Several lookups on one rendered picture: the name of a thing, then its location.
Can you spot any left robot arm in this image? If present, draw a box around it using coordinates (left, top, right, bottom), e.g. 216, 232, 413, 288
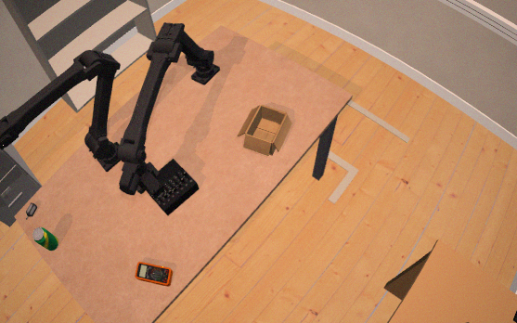
118, 22, 220, 199

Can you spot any black lighting desk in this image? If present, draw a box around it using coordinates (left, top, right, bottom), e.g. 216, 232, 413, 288
146, 159, 199, 215

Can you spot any green drink can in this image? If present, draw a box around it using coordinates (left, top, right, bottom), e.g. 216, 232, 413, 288
32, 227, 58, 251

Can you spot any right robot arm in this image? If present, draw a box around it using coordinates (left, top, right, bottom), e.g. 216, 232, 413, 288
0, 50, 121, 172

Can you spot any brown cardboard box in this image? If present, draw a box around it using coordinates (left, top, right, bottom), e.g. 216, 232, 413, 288
238, 105, 292, 156

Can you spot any orange digital multimeter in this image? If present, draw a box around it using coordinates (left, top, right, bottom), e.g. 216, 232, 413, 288
136, 262, 173, 287

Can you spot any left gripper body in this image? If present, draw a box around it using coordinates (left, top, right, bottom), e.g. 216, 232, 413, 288
137, 162, 161, 194

